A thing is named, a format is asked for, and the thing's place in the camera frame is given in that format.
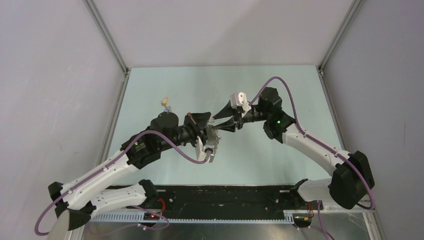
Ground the key with yellow tag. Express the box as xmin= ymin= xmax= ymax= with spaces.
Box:
xmin=161 ymin=97 xmax=169 ymax=107

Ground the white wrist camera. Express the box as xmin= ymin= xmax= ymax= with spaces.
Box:
xmin=229 ymin=92 xmax=252 ymax=118
xmin=195 ymin=136 xmax=217 ymax=163

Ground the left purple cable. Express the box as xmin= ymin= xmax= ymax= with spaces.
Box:
xmin=34 ymin=129 xmax=211 ymax=237

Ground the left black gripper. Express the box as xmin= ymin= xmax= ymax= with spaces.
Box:
xmin=159 ymin=112 xmax=211 ymax=152

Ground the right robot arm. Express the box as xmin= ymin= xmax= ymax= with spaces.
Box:
xmin=213 ymin=87 xmax=375 ymax=210

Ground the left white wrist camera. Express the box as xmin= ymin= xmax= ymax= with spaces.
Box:
xmin=195 ymin=136 xmax=217 ymax=163

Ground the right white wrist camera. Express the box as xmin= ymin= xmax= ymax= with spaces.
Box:
xmin=229 ymin=92 xmax=252 ymax=118

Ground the grey slotted cable duct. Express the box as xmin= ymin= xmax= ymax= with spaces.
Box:
xmin=90 ymin=211 xmax=294 ymax=224

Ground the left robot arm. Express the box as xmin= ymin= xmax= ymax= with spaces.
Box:
xmin=48 ymin=112 xmax=211 ymax=231

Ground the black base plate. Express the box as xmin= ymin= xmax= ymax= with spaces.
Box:
xmin=140 ymin=185 xmax=309 ymax=220

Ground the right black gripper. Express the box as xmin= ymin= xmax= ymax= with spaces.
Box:
xmin=211 ymin=100 xmax=269 ymax=133

